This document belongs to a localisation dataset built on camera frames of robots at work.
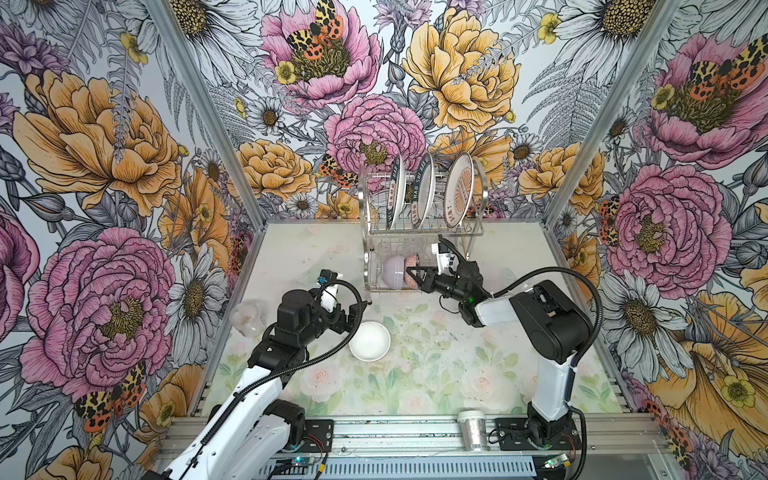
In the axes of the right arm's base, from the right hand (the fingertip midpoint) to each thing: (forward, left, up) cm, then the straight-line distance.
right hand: (409, 275), depth 91 cm
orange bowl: (-15, +12, -11) cm, 22 cm away
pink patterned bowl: (+4, -1, +2) cm, 4 cm away
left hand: (-12, +16, +5) cm, 21 cm away
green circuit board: (-44, +27, -12) cm, 53 cm away
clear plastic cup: (-8, +49, -10) cm, 51 cm away
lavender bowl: (0, +5, +2) cm, 5 cm away
